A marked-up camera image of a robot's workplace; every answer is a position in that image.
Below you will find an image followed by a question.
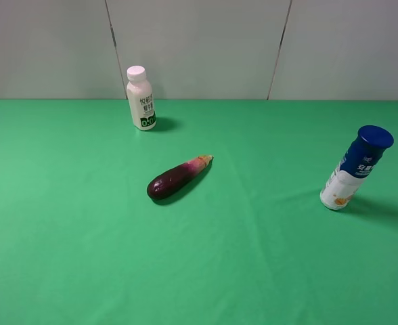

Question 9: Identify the white milk bottle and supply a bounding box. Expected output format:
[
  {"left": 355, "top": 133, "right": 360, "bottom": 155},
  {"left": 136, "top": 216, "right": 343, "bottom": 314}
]
[{"left": 126, "top": 66, "right": 156, "bottom": 131}]

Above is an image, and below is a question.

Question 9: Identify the purple eggplant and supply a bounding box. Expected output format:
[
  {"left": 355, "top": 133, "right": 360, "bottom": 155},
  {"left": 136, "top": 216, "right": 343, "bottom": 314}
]
[{"left": 147, "top": 155, "right": 213, "bottom": 200}]

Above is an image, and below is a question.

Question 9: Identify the blue white yogurt bottle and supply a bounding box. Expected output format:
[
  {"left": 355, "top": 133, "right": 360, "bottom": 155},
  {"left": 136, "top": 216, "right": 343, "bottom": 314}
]
[{"left": 320, "top": 125, "right": 394, "bottom": 210}]

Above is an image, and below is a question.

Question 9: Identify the green tablecloth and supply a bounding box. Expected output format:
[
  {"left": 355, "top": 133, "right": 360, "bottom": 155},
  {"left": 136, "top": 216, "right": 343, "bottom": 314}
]
[{"left": 0, "top": 100, "right": 398, "bottom": 324}]

